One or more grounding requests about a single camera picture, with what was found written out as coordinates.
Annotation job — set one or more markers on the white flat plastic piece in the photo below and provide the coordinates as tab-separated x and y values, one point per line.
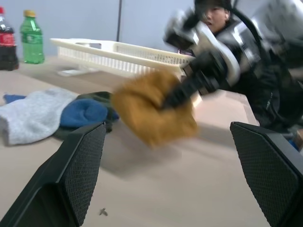
73	71

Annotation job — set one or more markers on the person in black jacket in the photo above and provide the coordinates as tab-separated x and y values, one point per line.
267	89

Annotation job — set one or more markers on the dark green sock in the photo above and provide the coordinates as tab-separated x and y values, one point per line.
99	96

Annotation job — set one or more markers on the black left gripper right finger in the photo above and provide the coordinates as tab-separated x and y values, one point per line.
272	170

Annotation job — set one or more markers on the green soda bottle yellow cap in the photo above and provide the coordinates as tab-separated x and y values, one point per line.
32	42

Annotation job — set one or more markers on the mustard yellow cloth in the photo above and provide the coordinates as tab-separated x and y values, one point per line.
142	113

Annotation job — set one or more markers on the blue sock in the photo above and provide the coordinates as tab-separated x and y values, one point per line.
82	113

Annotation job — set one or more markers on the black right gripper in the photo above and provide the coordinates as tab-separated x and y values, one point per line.
209	71

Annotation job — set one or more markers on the white plastic basket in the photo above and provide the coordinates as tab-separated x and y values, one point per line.
123	54

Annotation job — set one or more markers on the black vertical pole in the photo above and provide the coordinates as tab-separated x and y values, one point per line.
119	19

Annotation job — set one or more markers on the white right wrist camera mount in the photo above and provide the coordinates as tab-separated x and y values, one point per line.
213	40

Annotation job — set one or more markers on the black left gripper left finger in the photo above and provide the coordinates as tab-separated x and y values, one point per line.
47	189

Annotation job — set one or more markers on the light grey sock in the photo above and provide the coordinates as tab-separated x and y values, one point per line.
30	116

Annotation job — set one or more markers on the cola bottle with red cap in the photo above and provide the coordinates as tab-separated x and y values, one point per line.
7	47

